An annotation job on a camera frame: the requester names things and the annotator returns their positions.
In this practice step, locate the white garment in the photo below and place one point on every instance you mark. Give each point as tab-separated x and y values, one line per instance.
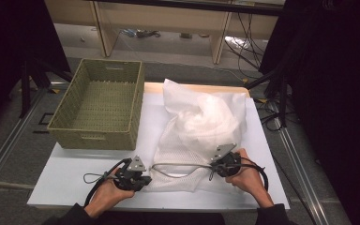
212	120

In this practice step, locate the dark curtain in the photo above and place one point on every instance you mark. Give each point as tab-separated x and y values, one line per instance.
334	93
9	47

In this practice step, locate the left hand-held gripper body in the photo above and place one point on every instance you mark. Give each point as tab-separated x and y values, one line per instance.
131	178

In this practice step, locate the white mesh laundry bag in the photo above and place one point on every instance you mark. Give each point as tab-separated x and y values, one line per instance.
197	146

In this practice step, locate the green woven basket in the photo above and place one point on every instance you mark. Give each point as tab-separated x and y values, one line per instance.
103	106

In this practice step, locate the black tripod stand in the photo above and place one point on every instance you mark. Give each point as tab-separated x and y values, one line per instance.
28	84
278	90

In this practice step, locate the person's left hand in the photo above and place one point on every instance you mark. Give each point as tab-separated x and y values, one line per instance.
109	197

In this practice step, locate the person's right hand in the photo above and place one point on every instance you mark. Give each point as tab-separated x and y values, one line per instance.
250	182

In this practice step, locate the person's dark clothing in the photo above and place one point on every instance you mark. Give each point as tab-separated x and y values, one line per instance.
159	218

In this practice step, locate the light wooden desk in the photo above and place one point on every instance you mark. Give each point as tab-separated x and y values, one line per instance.
168	18

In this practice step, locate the blue and black floor clutter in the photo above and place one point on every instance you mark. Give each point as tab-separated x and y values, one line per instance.
140	33

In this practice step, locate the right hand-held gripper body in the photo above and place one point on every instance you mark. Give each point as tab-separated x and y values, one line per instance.
228	162

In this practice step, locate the metal floor rail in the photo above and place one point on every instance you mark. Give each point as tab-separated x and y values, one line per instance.
6	146
303	175

